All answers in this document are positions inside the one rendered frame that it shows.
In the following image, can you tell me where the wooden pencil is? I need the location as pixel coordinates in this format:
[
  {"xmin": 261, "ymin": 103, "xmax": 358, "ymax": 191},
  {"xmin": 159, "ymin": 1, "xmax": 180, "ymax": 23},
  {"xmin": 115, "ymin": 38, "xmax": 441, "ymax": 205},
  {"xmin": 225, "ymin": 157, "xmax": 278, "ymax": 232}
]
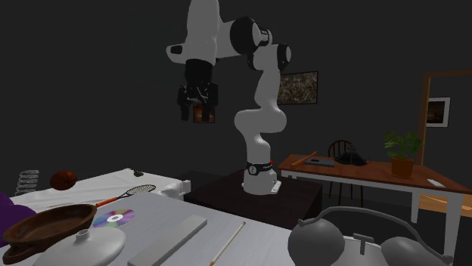
[{"xmin": 208, "ymin": 220, "xmax": 247, "ymax": 266}]

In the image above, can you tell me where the tennis racket with orange handle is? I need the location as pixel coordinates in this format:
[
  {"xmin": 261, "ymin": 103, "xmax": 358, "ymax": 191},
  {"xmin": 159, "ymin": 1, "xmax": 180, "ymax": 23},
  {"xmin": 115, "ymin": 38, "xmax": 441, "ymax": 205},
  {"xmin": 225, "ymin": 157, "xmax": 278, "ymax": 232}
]
[{"xmin": 95, "ymin": 184, "xmax": 157, "ymax": 209}]

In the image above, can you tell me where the dark-framed brown wall picture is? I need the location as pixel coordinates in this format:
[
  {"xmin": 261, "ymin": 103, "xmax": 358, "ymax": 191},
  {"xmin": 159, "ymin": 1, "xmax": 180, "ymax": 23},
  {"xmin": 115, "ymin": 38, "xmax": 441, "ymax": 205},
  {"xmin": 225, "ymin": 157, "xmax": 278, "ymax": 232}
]
[{"xmin": 277, "ymin": 70, "xmax": 319, "ymax": 106}]

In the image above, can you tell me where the small orange wall picture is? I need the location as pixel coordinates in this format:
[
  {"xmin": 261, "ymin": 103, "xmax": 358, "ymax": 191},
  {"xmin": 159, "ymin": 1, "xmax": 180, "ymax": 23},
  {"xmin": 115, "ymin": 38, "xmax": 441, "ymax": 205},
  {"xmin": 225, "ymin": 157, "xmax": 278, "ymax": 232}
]
[{"xmin": 191, "ymin": 103, "xmax": 216, "ymax": 125}]

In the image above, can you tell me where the shiny compact disc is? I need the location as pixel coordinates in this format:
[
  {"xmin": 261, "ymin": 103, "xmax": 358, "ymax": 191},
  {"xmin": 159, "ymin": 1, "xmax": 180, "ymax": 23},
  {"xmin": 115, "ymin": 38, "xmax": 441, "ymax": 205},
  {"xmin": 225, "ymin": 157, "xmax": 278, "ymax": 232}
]
[{"xmin": 92, "ymin": 209, "xmax": 137, "ymax": 229}]

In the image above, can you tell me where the brown wooden dish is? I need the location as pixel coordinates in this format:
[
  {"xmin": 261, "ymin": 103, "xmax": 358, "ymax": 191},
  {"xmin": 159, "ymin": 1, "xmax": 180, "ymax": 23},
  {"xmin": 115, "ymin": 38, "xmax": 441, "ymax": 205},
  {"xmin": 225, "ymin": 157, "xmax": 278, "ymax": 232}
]
[{"xmin": 1, "ymin": 203, "xmax": 98, "ymax": 266}]

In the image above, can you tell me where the grey metal spring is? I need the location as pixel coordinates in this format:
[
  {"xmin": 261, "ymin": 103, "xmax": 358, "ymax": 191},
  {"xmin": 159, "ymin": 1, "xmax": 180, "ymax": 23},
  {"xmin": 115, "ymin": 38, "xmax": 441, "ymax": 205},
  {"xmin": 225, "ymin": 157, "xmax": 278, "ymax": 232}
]
[{"xmin": 14, "ymin": 169, "xmax": 41, "ymax": 197}]

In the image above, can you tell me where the green plant in brown pot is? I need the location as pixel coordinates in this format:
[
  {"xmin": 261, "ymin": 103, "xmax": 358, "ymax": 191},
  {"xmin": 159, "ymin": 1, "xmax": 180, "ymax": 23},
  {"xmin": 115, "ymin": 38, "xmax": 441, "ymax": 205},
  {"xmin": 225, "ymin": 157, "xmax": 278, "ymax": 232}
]
[{"xmin": 383, "ymin": 130, "xmax": 424, "ymax": 180}]

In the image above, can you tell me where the dark robot stand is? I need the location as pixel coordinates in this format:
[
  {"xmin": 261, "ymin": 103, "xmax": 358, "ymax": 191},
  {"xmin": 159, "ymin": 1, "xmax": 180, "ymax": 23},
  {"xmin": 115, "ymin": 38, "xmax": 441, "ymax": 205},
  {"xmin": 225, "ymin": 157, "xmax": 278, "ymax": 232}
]
[{"xmin": 183, "ymin": 169, "xmax": 324, "ymax": 230}]

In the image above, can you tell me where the grey twin-bell alarm clock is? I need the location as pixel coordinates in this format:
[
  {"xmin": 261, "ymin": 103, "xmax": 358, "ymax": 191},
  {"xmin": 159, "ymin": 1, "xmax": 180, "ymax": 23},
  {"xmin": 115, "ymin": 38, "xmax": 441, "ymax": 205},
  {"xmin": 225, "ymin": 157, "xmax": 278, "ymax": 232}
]
[{"xmin": 287, "ymin": 206, "xmax": 455, "ymax": 266}]

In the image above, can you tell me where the white-framed dark wall picture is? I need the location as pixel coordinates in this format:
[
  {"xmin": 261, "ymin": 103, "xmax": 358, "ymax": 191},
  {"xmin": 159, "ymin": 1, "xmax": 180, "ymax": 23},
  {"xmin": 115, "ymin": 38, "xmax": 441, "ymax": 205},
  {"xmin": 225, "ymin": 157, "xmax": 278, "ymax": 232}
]
[{"xmin": 426, "ymin": 97, "xmax": 452, "ymax": 128}]

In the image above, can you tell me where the brown basketball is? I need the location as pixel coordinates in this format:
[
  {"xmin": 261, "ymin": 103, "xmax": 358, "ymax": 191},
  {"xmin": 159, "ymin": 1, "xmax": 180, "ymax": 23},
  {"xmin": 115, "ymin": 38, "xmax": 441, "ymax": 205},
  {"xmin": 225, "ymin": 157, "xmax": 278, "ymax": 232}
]
[{"xmin": 49, "ymin": 169, "xmax": 79, "ymax": 192}]

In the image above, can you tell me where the wooden door frame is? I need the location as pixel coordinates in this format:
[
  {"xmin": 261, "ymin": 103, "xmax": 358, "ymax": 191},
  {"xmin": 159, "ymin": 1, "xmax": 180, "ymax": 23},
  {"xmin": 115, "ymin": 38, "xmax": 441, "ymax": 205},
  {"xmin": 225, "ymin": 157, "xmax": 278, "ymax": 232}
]
[{"xmin": 418, "ymin": 69, "xmax": 472, "ymax": 167}]

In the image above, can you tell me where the wooden baseball bat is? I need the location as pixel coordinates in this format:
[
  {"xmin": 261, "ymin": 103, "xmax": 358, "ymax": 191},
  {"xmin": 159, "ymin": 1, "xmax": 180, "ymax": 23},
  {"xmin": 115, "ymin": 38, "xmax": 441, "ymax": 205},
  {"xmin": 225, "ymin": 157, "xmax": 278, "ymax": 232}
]
[{"xmin": 288, "ymin": 150, "xmax": 318, "ymax": 172}]

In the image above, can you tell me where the purple pillow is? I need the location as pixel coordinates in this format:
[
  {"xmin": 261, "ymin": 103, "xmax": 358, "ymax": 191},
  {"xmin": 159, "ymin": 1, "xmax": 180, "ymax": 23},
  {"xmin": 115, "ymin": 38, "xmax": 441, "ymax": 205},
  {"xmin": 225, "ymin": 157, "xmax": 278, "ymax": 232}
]
[{"xmin": 0, "ymin": 190, "xmax": 38, "ymax": 249}]

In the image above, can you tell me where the dark wooden chair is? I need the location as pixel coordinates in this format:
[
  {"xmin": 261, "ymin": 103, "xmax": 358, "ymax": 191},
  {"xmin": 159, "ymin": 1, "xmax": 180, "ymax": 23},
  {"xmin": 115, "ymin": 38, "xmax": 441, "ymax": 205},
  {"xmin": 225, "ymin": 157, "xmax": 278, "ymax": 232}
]
[{"xmin": 327, "ymin": 139, "xmax": 365, "ymax": 209}]

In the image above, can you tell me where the dark grey tablet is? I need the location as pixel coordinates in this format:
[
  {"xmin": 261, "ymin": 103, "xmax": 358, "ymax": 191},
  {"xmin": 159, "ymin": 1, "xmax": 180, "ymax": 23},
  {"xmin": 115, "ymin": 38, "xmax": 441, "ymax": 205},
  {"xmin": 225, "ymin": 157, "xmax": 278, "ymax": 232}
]
[{"xmin": 303, "ymin": 156, "xmax": 336, "ymax": 169}]

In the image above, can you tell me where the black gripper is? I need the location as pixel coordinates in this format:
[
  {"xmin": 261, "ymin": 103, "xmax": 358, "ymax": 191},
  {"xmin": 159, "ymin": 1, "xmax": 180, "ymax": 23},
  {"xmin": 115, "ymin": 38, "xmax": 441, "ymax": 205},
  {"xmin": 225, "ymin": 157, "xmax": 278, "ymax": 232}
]
[{"xmin": 177, "ymin": 58, "xmax": 219, "ymax": 123}]

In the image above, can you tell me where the grey round lidded pot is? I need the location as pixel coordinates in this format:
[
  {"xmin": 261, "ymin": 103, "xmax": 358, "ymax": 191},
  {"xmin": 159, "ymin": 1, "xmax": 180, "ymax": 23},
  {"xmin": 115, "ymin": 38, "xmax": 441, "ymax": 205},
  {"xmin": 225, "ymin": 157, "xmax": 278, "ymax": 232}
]
[{"xmin": 32, "ymin": 227, "xmax": 127, "ymax": 266}]

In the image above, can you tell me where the wooden desk with white legs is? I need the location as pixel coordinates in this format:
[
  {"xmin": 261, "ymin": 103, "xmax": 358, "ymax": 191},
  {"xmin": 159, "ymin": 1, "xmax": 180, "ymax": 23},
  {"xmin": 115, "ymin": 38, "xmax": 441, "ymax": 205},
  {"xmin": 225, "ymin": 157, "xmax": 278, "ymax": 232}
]
[{"xmin": 277, "ymin": 153, "xmax": 472, "ymax": 257}]

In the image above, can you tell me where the white bed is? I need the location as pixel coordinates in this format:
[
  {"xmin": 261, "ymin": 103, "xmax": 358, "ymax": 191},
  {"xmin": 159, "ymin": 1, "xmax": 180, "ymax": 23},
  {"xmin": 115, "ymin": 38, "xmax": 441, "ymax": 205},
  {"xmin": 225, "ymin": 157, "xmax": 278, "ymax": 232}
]
[{"xmin": 10, "ymin": 168, "xmax": 192, "ymax": 215}]

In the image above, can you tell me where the grey flat bar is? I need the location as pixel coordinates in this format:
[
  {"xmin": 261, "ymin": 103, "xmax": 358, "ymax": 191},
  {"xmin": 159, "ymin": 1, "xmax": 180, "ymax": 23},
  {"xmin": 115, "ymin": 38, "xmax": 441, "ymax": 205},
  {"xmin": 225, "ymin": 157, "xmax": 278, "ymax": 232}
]
[{"xmin": 126, "ymin": 214, "xmax": 209, "ymax": 266}]

